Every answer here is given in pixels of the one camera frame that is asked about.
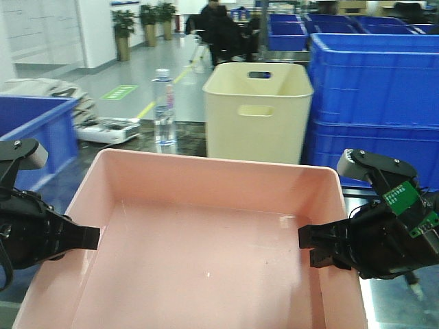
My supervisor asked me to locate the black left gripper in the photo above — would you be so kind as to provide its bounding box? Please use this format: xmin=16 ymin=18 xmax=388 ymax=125
xmin=1 ymin=188 xmax=101 ymax=269

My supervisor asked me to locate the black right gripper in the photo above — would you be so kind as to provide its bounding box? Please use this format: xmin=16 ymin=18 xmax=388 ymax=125
xmin=298 ymin=202 xmax=438 ymax=280

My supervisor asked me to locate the pink plastic bin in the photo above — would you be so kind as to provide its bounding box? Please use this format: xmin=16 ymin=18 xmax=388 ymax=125
xmin=14 ymin=149 xmax=367 ymax=328

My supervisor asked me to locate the small blue bin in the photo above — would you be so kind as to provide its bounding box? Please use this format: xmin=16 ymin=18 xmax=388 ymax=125
xmin=268 ymin=21 xmax=308 ymax=51

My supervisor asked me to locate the green circuit board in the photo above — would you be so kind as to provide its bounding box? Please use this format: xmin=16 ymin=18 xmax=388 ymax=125
xmin=382 ymin=181 xmax=438 ymax=239

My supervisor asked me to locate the white remote controller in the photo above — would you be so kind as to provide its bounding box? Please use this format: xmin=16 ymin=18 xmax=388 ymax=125
xmin=75 ymin=117 xmax=140 ymax=144

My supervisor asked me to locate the blue crate left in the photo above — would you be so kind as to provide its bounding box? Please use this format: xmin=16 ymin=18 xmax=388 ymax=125
xmin=1 ymin=95 xmax=78 ymax=191

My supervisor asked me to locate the grey cloth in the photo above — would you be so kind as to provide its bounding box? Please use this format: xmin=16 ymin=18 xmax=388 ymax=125
xmin=1 ymin=78 xmax=98 ymax=126

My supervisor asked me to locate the large blue crate bottom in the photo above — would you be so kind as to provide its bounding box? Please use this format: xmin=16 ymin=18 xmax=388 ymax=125
xmin=303 ymin=119 xmax=439 ymax=193

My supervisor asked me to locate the large blue crate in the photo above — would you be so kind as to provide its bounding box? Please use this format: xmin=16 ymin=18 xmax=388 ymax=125
xmin=308 ymin=33 xmax=438 ymax=126
xmin=303 ymin=119 xmax=439 ymax=193

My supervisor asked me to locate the cream plastic basket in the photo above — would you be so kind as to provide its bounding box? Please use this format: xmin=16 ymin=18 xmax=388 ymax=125
xmin=203 ymin=62 xmax=313 ymax=165

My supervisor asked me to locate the large blue crate top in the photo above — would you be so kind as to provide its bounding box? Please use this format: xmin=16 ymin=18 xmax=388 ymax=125
xmin=308 ymin=33 xmax=438 ymax=126

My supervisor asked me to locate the clear water bottle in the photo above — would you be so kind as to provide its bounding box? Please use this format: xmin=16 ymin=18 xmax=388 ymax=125
xmin=152 ymin=68 xmax=176 ymax=145

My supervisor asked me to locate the potted plant left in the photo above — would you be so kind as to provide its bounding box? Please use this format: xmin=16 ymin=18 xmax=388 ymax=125
xmin=112 ymin=10 xmax=137 ymax=62

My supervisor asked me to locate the potted plant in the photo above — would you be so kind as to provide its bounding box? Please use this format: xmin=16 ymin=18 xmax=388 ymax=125
xmin=112 ymin=10 xmax=137 ymax=62
xmin=156 ymin=1 xmax=176 ymax=40
xmin=139 ymin=4 xmax=158 ymax=47

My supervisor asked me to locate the potted plant middle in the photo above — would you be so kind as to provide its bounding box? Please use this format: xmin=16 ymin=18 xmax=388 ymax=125
xmin=139 ymin=4 xmax=158 ymax=47

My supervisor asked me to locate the person in black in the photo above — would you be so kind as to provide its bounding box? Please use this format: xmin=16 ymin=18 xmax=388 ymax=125
xmin=185 ymin=1 xmax=260 ymax=66

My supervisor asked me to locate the potted plant right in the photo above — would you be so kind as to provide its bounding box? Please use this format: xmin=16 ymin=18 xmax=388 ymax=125
xmin=156 ymin=1 xmax=176 ymax=40

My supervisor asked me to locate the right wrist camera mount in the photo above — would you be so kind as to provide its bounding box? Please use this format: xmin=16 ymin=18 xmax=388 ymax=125
xmin=336 ymin=149 xmax=419 ymax=201

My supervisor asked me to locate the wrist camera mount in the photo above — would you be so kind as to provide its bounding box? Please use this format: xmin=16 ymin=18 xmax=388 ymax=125
xmin=336 ymin=149 xmax=419 ymax=201
xmin=1 ymin=138 xmax=49 ymax=189

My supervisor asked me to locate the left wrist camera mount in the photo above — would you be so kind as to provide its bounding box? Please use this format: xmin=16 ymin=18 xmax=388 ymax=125
xmin=1 ymin=138 xmax=49 ymax=189

